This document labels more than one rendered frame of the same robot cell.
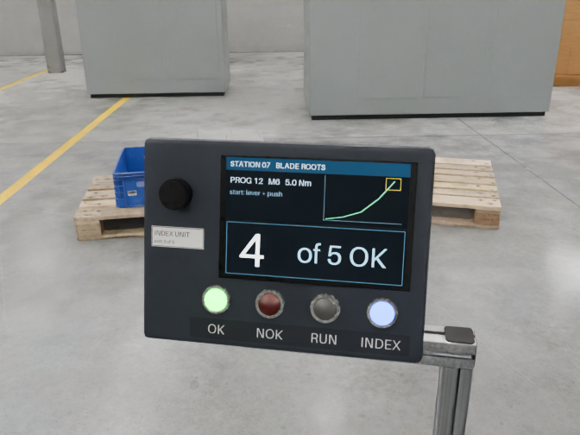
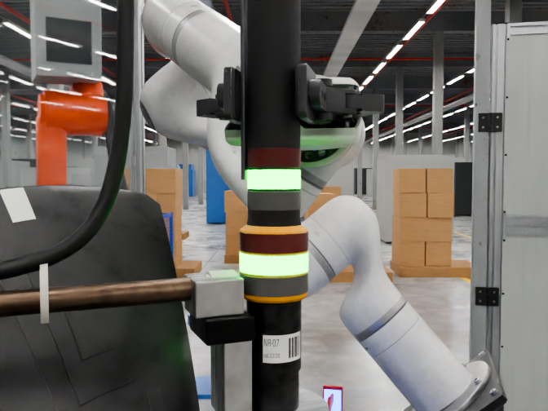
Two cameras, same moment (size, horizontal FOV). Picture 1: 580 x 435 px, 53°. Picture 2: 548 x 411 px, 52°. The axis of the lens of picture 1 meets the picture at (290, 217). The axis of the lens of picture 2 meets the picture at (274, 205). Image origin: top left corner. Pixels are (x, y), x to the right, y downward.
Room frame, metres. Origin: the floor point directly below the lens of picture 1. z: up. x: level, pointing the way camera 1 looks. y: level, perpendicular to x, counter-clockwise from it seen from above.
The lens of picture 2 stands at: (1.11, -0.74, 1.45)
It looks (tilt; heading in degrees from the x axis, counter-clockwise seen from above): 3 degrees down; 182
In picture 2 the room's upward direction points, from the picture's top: straight up
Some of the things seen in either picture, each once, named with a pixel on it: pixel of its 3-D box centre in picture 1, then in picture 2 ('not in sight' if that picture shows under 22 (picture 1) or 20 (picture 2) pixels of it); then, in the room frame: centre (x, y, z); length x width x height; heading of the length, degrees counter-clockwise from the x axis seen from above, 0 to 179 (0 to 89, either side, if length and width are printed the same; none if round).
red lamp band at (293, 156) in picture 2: not in sight; (273, 158); (0.76, -0.75, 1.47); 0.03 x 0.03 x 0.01
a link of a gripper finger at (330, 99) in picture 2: not in sight; (328, 97); (0.75, -0.72, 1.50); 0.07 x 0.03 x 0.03; 170
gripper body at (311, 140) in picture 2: not in sight; (299, 114); (0.65, -0.74, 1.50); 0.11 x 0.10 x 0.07; 170
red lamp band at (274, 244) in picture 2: not in sight; (273, 240); (0.76, -0.75, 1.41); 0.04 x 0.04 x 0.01
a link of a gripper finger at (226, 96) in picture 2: not in sight; (225, 100); (0.74, -0.79, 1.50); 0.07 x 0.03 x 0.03; 170
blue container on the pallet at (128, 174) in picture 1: (151, 174); not in sight; (3.56, 0.88, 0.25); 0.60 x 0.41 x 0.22; 9
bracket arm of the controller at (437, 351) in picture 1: (356, 338); not in sight; (0.52, -0.07, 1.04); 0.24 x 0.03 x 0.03; 80
